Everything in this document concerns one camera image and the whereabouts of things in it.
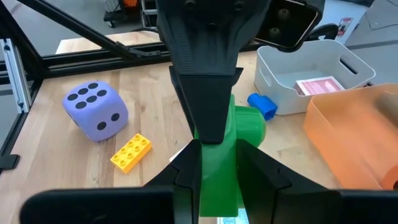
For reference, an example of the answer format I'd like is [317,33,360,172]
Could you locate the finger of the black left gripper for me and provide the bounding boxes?
[155,0,271,144]

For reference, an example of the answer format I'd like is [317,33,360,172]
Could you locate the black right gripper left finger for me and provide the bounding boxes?
[19,139,203,224]

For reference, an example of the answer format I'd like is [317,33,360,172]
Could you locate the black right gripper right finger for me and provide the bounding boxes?
[235,139,398,224]

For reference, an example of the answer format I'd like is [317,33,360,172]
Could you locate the large green toy block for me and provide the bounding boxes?
[194,93,267,218]

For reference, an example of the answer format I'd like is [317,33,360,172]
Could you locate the pink card box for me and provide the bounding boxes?
[293,75,346,96]

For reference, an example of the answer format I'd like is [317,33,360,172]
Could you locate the yellow eight-stud toy brick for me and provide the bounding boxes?
[109,133,153,175]

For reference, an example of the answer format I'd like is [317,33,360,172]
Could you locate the blue toy block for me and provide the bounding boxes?
[246,92,279,122]

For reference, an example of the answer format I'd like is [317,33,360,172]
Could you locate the orange translucent plastic bin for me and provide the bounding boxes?
[302,83,398,191]

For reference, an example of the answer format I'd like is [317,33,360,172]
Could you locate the black rack orange drawers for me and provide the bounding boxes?
[103,0,158,29]

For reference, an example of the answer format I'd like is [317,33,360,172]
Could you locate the purple foam die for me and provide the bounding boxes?
[62,80,129,142]

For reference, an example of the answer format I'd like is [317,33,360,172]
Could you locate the black office chair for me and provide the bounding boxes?
[305,22,340,42]

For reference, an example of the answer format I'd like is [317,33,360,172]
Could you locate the black table clamp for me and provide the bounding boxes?
[0,154,21,171]

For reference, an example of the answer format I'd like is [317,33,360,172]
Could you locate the silver aluminium bar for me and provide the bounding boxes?
[0,37,32,114]

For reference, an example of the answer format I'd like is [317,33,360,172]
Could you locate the white plastic handled bin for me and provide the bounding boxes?
[254,39,377,116]

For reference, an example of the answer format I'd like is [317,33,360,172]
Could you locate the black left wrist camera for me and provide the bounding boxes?
[254,0,326,53]

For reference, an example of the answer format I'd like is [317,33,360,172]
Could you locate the black aluminium table frame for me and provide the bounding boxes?
[0,0,259,156]

